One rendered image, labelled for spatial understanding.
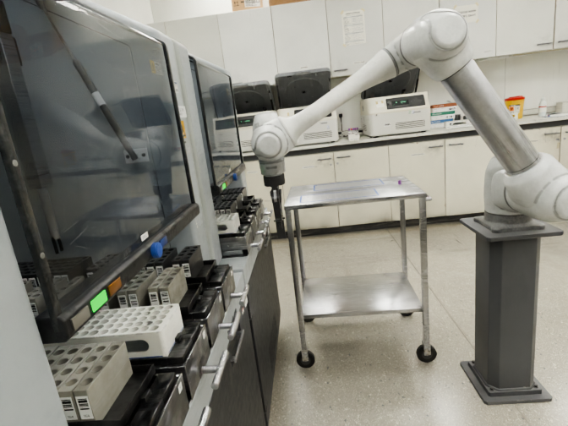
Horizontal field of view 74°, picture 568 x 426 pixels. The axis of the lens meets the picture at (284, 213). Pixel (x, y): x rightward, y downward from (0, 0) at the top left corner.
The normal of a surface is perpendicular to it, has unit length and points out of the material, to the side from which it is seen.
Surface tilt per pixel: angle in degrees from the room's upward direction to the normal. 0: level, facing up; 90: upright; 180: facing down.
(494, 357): 90
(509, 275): 90
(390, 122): 90
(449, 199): 90
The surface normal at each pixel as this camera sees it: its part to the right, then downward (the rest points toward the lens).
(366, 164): -0.04, 0.25
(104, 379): 0.99, -0.11
